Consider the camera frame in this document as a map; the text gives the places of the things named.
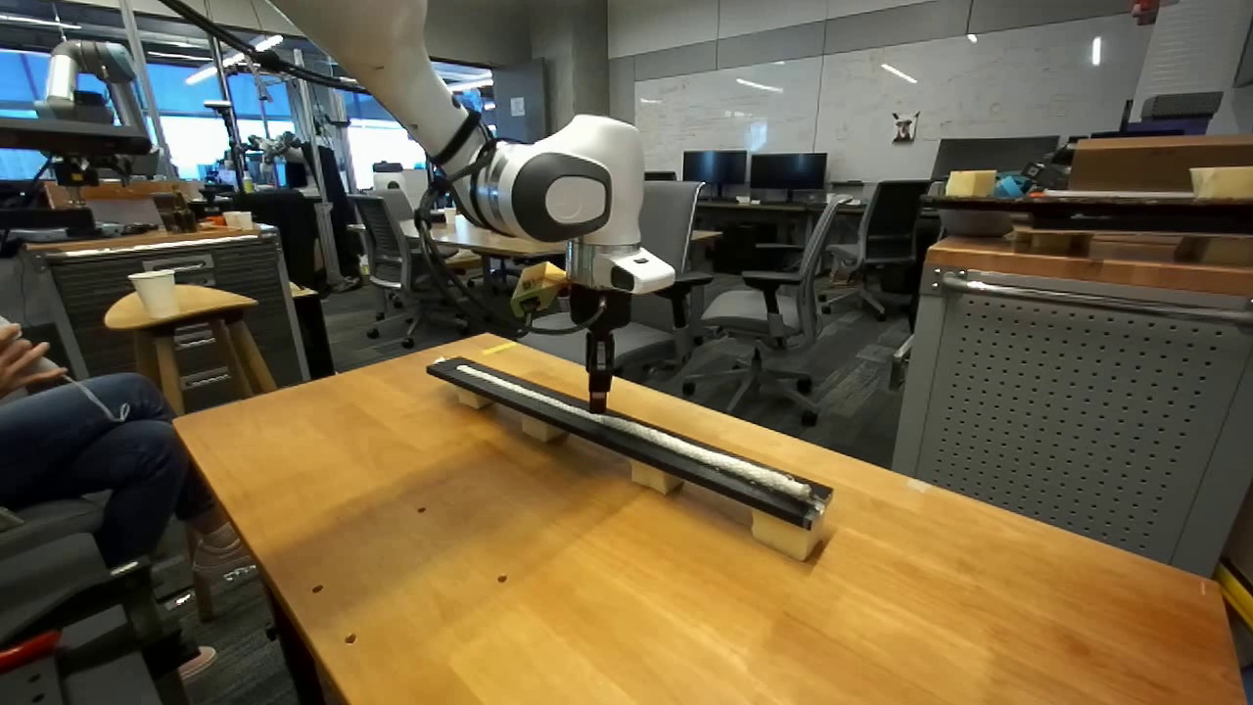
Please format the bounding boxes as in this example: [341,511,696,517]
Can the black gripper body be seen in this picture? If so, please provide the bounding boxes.
[568,288,639,336]

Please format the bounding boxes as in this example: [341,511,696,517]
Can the person's hand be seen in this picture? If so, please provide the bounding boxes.
[0,318,72,401]

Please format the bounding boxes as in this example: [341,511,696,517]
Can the grey office chair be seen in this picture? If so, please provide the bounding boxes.
[700,191,854,422]
[522,178,722,386]

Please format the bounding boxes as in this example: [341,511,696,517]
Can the black computer monitor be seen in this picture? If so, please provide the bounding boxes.
[679,149,751,205]
[747,149,832,205]

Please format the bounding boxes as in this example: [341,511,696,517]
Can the black mesh office chair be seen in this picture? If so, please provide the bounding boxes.
[346,188,436,350]

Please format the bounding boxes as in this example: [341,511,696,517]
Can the dark drawer cabinet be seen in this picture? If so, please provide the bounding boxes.
[21,222,312,417]

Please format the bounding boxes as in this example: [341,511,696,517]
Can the round wooden stool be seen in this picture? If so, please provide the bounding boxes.
[98,284,287,418]

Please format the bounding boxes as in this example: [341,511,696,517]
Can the yellow foam block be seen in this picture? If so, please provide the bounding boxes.
[939,165,1001,205]
[1187,165,1253,205]

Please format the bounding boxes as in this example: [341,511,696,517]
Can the white paper cup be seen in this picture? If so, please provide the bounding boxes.
[126,267,184,318]

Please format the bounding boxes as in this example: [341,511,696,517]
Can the grey perforated metal cabinet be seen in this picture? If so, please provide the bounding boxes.
[893,232,1253,581]

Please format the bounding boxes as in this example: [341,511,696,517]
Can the person's leg in jeans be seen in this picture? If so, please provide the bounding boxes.
[0,370,192,571]

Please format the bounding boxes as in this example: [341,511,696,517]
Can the light sneaker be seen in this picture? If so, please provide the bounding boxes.
[174,644,224,690]

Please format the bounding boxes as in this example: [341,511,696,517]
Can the black tray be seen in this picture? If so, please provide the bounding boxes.
[917,188,1253,239]

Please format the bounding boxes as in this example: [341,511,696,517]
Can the brown cardboard box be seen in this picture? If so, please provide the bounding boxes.
[1067,132,1253,196]

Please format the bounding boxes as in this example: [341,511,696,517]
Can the white lamp head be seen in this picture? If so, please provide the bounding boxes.
[36,36,86,119]

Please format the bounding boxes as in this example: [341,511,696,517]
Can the red chair part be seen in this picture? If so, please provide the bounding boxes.
[0,628,67,679]

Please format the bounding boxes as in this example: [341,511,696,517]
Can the yellow bar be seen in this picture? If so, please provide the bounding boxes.
[1214,561,1253,635]

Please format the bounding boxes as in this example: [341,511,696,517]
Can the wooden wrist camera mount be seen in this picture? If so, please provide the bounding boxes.
[511,259,575,323]

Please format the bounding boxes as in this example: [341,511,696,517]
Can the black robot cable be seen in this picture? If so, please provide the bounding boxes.
[436,152,599,343]

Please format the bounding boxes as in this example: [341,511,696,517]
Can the long black grooved rail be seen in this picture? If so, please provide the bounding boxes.
[425,352,837,532]

